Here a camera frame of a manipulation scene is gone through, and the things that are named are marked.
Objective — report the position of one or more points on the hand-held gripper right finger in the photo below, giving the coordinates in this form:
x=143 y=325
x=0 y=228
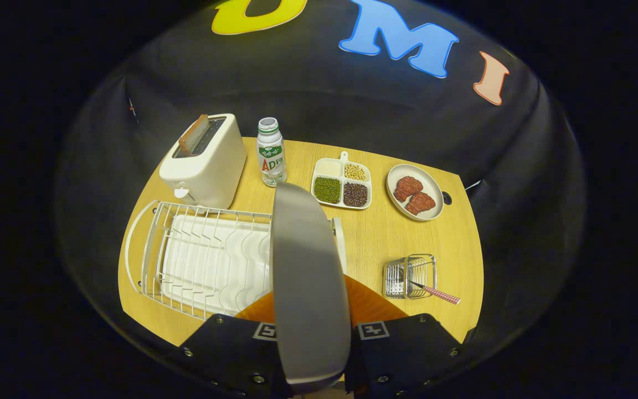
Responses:
x=402 y=354

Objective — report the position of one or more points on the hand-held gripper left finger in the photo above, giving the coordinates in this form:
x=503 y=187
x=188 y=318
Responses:
x=230 y=349

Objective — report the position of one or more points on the beige round plate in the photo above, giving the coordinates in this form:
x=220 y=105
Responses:
x=308 y=288

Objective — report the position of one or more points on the beige dish with meat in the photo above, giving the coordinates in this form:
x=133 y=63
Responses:
x=431 y=183

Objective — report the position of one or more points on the white ribbed drain tray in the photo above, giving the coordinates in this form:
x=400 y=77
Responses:
x=214 y=266

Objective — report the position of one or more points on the red meat patty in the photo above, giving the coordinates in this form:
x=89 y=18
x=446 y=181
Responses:
x=421 y=204
x=407 y=187

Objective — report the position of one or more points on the dark red beans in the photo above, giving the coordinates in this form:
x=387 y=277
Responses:
x=355 y=194

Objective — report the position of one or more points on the green mung beans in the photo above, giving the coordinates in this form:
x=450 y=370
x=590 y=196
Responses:
x=327 y=190

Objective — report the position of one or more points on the white toaster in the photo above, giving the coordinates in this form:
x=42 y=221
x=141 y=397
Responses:
x=214 y=166

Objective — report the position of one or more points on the white divided tray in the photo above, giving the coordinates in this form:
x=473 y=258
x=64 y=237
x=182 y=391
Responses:
x=343 y=178

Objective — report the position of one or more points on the yellow soybeans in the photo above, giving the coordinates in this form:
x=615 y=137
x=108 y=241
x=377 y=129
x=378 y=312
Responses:
x=355 y=171

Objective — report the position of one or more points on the white drink bottle green label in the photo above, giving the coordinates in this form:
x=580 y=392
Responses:
x=272 y=160

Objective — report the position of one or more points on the white rice grains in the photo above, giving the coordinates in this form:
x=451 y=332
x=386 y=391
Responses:
x=329 y=168

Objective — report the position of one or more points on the toast slice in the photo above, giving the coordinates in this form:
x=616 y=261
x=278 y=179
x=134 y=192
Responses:
x=193 y=136

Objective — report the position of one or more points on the black backdrop cloth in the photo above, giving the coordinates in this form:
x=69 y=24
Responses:
x=297 y=94

